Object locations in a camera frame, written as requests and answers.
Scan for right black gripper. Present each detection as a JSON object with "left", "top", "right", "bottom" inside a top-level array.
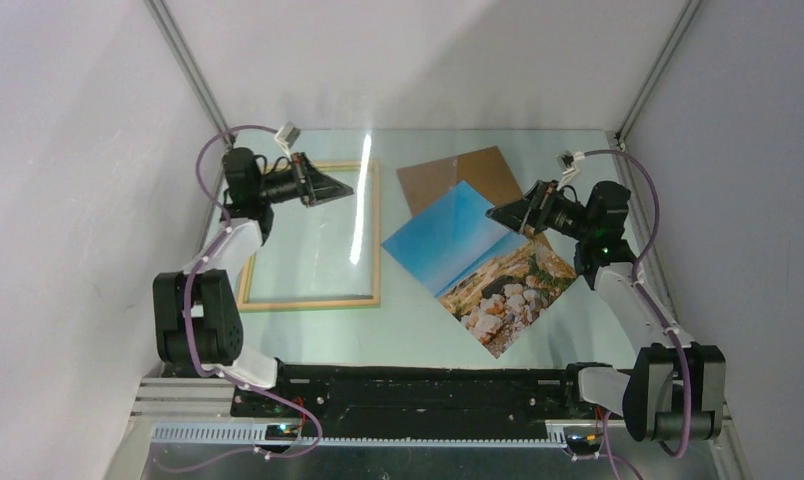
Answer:
[{"left": 485, "top": 180, "right": 594, "bottom": 242}]

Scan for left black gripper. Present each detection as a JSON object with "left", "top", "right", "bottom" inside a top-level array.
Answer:
[{"left": 254, "top": 153, "right": 352, "bottom": 208}]

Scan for seaside landscape photo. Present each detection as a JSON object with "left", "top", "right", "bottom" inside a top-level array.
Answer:
[{"left": 383, "top": 181, "right": 577, "bottom": 358}]

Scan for wooden picture frame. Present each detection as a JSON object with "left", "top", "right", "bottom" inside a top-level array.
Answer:
[{"left": 236, "top": 160, "right": 383, "bottom": 313}]

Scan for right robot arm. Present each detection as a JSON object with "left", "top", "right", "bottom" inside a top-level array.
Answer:
[{"left": 486, "top": 181, "right": 726, "bottom": 444}]

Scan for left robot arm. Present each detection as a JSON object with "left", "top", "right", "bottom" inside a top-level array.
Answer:
[{"left": 152, "top": 147, "right": 354, "bottom": 417}]

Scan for brown backing board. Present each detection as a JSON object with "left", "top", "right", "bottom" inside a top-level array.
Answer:
[{"left": 396, "top": 146, "right": 521, "bottom": 217}]

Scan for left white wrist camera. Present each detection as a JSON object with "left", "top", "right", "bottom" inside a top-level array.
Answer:
[{"left": 274, "top": 122, "right": 301, "bottom": 155}]

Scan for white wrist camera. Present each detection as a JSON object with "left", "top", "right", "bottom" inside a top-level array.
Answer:
[
  {"left": 274, "top": 122, "right": 301, "bottom": 155},
  {"left": 557, "top": 151, "right": 586, "bottom": 185}
]

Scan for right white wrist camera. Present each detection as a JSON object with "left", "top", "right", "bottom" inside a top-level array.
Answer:
[{"left": 557, "top": 151, "right": 586, "bottom": 185}]

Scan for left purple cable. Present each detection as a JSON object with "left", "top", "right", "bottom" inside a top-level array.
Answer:
[{"left": 151, "top": 125, "right": 324, "bottom": 475}]

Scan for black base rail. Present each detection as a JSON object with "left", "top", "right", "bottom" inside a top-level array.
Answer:
[{"left": 230, "top": 363, "right": 600, "bottom": 442}]

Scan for aluminium frame rails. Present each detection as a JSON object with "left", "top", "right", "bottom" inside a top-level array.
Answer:
[{"left": 106, "top": 365, "right": 749, "bottom": 479}]

